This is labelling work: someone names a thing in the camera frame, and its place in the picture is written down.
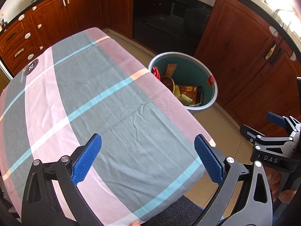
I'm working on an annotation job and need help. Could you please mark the wooden kitchen cabinets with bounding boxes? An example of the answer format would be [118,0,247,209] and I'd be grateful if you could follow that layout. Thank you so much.
[1,0,300,137]

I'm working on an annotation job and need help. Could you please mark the teal trash bin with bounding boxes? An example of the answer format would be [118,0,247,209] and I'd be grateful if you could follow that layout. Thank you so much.
[148,52,218,114]

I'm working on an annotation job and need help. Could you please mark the right hand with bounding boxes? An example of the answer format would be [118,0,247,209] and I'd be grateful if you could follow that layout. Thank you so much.
[264,167,296,204]

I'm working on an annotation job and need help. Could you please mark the brown box in bin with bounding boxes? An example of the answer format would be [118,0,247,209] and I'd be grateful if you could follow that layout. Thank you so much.
[174,85,204,107]

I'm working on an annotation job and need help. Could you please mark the plaid tablecloth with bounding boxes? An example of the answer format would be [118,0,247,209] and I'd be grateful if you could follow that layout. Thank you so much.
[1,27,212,225]

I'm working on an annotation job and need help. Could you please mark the red wrapper in bin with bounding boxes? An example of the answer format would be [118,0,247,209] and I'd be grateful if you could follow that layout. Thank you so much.
[151,66,161,81]

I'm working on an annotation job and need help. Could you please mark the black built-in oven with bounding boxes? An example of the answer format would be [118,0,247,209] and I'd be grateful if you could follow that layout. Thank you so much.
[133,0,216,56]

